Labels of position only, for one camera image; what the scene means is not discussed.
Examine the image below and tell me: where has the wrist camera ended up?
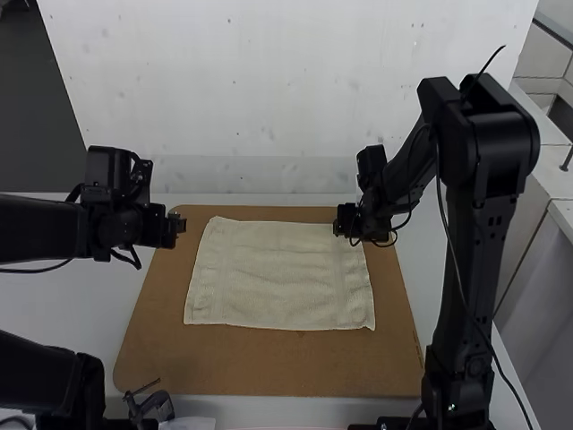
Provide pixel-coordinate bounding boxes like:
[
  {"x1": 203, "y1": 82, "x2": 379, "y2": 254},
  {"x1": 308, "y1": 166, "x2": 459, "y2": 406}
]
[
  {"x1": 355, "y1": 144, "x2": 389, "y2": 185},
  {"x1": 85, "y1": 145, "x2": 155, "y2": 207}
]

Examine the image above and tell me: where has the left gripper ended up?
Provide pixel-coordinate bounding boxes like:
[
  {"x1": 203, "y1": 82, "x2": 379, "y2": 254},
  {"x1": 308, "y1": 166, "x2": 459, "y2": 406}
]
[{"x1": 82, "y1": 196, "x2": 178, "y2": 263}]

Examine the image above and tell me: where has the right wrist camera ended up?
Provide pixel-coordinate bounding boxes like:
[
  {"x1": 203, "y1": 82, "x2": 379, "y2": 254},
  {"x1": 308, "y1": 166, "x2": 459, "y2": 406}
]
[{"x1": 355, "y1": 144, "x2": 389, "y2": 185}]

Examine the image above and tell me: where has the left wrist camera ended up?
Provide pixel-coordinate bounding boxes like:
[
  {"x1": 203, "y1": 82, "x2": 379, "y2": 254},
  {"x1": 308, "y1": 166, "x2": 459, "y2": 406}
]
[{"x1": 85, "y1": 145, "x2": 155, "y2": 207}]

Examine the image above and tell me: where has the black clamp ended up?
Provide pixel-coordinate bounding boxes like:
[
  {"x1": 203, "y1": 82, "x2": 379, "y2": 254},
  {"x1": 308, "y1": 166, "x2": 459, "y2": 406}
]
[{"x1": 122, "y1": 378, "x2": 175, "y2": 425}]

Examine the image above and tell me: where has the pale towel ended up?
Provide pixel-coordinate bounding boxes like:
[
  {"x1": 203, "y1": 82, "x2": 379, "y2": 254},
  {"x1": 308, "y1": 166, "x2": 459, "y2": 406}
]
[{"x1": 182, "y1": 215, "x2": 376, "y2": 332}]

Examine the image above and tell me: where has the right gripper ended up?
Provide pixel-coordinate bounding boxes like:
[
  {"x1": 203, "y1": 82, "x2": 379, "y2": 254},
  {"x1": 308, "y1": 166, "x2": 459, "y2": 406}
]
[{"x1": 333, "y1": 196, "x2": 393, "y2": 246}]

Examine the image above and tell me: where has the cork mat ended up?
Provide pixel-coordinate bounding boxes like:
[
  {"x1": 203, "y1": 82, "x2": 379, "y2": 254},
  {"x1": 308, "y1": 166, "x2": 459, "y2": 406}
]
[{"x1": 113, "y1": 204, "x2": 425, "y2": 400}]

